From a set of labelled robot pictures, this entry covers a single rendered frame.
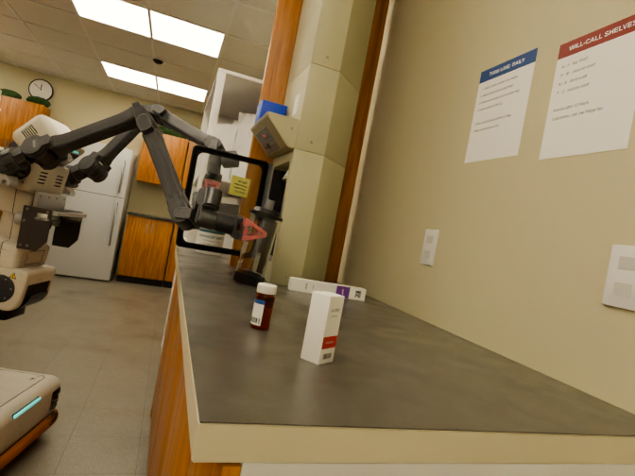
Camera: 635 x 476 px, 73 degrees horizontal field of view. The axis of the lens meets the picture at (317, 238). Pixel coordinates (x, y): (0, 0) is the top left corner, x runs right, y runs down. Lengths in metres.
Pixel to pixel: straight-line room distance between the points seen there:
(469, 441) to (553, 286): 0.55
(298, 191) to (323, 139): 0.20
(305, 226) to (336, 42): 0.65
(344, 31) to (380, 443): 1.41
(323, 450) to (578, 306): 0.67
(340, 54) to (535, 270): 0.98
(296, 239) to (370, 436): 1.07
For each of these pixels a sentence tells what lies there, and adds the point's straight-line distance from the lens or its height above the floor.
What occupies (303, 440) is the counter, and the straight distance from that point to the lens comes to 0.49.
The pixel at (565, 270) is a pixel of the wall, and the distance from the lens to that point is 1.04.
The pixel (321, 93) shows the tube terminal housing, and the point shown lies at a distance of 1.58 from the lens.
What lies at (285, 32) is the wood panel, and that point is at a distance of 2.02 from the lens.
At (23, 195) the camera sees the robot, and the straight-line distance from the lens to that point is 1.97.
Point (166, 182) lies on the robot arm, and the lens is 1.44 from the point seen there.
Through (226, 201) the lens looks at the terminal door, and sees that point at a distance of 1.76.
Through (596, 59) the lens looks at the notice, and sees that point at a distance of 1.16.
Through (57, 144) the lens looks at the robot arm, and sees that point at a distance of 1.73.
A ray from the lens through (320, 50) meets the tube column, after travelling 1.62.
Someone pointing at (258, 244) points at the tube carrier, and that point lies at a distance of 1.33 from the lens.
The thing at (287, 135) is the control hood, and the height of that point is 1.45.
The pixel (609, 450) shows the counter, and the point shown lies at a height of 0.92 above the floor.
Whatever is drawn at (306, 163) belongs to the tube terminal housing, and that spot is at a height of 1.37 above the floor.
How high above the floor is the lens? 1.13
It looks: level
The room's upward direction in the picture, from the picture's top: 11 degrees clockwise
